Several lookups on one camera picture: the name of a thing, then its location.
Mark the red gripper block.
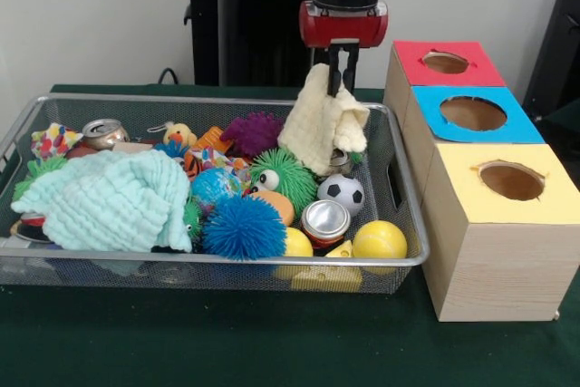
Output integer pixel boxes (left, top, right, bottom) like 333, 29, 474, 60
297, 0, 390, 98

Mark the cream waffle cloth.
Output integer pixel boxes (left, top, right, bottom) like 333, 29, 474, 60
277, 63, 371, 178

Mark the mint green waffle cloth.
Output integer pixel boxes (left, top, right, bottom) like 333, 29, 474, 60
11, 150, 192, 253

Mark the wooden box with three holes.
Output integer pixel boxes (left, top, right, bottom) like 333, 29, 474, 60
382, 39, 580, 323

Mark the purple spiky ball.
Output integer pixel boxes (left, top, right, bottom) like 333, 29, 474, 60
220, 111, 285, 160

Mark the green googly eyed spiky toy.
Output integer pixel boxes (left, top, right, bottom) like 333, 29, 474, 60
248, 149, 318, 205

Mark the black and white soccer ball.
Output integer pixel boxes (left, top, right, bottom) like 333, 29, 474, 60
316, 173, 365, 217

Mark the globe print ball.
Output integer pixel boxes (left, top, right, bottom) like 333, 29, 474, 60
190, 168, 244, 207

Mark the yellow tennis ball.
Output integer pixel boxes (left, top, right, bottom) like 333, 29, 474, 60
352, 220, 408, 266

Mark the large blue spiky ball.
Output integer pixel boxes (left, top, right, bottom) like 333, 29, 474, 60
201, 196, 287, 262

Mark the silver soda can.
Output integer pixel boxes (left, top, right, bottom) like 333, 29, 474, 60
82, 118, 131, 151

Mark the dark green tablecloth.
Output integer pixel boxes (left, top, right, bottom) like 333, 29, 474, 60
0, 82, 580, 387

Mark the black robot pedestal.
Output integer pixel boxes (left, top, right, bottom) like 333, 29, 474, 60
174, 0, 341, 88

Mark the black cable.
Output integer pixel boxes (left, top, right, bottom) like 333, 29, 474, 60
158, 68, 194, 85

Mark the wire mesh bin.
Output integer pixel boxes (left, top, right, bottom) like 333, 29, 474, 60
0, 92, 430, 294

